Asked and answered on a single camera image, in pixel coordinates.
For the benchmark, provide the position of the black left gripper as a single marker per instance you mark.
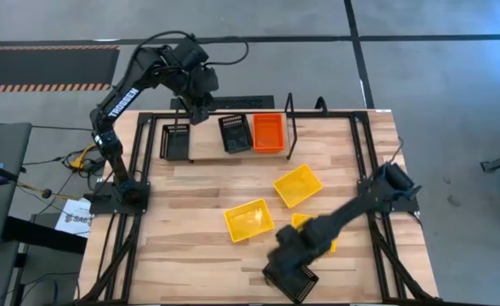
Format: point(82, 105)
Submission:
point(199, 85)

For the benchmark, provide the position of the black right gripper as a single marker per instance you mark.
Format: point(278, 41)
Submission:
point(294, 248)

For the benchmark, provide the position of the yellow plastic basket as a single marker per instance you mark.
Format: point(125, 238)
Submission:
point(248, 221)
point(297, 186)
point(299, 220)

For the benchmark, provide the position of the black plastic basket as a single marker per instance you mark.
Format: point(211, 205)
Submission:
point(174, 146)
point(235, 140)
point(301, 285)

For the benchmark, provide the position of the orange plastic basket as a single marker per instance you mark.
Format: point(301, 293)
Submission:
point(268, 134)

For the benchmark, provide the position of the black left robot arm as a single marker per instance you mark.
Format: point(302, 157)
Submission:
point(122, 100)

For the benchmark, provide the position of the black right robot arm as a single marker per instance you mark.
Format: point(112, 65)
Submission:
point(348, 212)

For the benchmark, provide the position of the black floor grate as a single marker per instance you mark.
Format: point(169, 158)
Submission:
point(241, 102)

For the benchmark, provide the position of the black table clamp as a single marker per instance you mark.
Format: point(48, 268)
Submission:
point(321, 99)

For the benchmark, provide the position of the white printed paper sheet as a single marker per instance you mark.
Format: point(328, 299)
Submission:
point(77, 221)

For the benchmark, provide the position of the black hazard-striped floor mat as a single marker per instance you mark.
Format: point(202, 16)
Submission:
point(41, 68)

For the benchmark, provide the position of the grey side table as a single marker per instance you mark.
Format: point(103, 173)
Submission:
point(3, 140)

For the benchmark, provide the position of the black floor bar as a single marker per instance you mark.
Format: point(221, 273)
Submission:
point(41, 234)

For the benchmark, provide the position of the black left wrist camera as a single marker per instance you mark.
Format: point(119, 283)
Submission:
point(190, 53)

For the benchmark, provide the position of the black metal table frame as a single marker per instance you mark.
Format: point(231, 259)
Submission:
point(339, 114)

